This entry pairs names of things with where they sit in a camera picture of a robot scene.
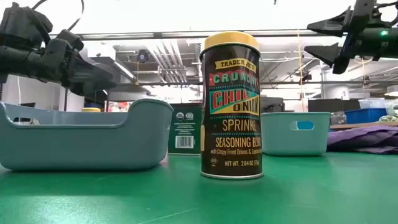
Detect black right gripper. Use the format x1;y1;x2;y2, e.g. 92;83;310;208
303;0;382;75

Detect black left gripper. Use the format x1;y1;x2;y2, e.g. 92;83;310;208
41;29;118;96

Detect dark green spice tin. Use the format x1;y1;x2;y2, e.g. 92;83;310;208
167;103;203;156

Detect black ceiling-mounted device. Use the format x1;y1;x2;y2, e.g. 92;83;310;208
136;49;150;63

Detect grey-blue plastic bin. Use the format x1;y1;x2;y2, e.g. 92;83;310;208
0;98;174;171

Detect black partition panel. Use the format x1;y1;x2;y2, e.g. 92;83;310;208
307;98;361;113

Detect clear plastic container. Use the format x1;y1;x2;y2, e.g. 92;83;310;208
358;98;386;110

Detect blue storage bin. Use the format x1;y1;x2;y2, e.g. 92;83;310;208
345;108;388;124

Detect dark grey machine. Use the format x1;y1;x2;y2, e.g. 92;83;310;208
261;96;285;113

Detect green packaged goods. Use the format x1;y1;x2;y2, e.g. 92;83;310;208
378;114;398;123

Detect purple cloth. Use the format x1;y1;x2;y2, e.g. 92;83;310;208
326;125;398;155

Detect light teal plastic bin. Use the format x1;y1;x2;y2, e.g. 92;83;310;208
260;111;331;157

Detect green table mat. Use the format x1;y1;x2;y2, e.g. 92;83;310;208
0;151;398;224

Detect yellow extension cable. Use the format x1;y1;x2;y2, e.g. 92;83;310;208
297;29;305;112

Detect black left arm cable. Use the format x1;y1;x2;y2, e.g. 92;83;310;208
30;0;85;32

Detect black overhead frame bar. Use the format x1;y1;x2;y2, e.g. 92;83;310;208
49;29;346;40

